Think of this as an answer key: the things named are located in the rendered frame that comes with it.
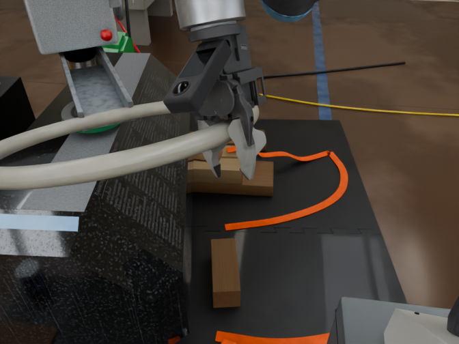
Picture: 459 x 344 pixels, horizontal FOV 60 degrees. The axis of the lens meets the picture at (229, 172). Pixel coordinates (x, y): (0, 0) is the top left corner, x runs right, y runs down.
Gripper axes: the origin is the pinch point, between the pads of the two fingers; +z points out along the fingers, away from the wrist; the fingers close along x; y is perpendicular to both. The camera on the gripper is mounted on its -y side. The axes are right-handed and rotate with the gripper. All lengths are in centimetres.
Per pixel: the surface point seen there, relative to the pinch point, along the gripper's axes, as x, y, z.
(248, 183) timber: 96, 131, 60
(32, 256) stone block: 68, -4, 26
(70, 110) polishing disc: 91, 31, -5
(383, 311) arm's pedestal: -12.0, 26.7, 39.8
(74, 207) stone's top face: 62, 8, 16
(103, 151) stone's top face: 74, 29, 8
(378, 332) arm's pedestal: -12.4, 21.5, 41.1
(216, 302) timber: 72, 62, 87
